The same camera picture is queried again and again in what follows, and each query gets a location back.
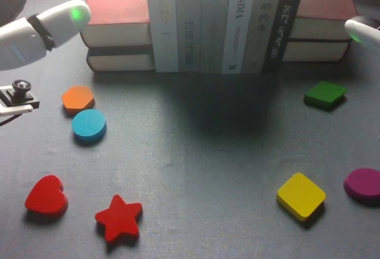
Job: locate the white fashion india book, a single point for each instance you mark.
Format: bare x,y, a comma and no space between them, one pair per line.
239,24

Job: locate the grey special issue book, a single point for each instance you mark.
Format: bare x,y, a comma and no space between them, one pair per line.
188,18

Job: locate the white book with faint print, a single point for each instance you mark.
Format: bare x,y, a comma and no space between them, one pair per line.
163,18

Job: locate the red book with embossed cover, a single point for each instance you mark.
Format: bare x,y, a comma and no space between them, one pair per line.
115,0

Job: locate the orange hexagon block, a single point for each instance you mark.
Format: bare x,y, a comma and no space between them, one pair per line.
77,98

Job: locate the black and white net book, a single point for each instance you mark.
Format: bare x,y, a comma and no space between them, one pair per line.
282,33

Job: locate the grey book with chinese title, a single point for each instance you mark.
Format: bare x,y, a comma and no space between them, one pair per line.
262,18

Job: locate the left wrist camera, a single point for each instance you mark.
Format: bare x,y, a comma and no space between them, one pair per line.
21,95

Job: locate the grey table cloth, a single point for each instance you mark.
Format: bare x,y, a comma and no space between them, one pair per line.
178,167

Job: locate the plain grey book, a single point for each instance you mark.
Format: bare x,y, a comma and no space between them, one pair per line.
215,18

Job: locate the red star block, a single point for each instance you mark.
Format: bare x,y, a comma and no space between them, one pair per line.
118,219

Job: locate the yellow square block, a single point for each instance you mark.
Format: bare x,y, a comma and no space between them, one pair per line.
300,195

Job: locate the green square block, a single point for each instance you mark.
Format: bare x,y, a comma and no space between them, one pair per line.
325,92

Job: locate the blue round block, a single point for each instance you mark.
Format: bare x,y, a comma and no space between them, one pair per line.
88,123

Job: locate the magenta round block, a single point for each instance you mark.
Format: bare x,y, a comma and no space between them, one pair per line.
364,183

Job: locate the red heart block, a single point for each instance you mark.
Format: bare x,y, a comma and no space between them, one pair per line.
44,196

